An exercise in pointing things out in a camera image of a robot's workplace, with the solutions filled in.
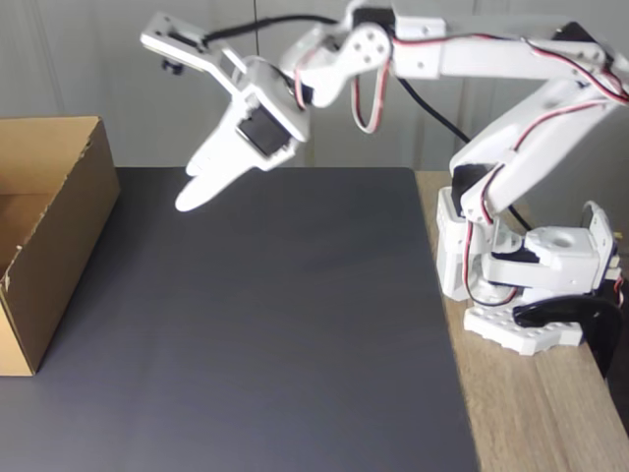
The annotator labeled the dark grey table mat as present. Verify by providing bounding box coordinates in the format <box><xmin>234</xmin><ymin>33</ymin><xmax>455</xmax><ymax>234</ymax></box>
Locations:
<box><xmin>0</xmin><ymin>166</ymin><xmax>481</xmax><ymax>472</ymax></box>

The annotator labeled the black table clamp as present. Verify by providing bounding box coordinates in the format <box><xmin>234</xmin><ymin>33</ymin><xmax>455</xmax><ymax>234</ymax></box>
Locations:
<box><xmin>512</xmin><ymin>294</ymin><xmax>623</xmax><ymax>381</ymax></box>

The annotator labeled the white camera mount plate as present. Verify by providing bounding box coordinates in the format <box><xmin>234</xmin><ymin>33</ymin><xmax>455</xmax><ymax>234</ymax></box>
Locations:
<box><xmin>140</xmin><ymin>13</ymin><xmax>253</xmax><ymax>95</ymax></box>

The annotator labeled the brown cardboard box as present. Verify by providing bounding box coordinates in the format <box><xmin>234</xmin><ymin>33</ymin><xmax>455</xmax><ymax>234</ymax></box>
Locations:
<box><xmin>0</xmin><ymin>115</ymin><xmax>122</xmax><ymax>378</ymax></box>

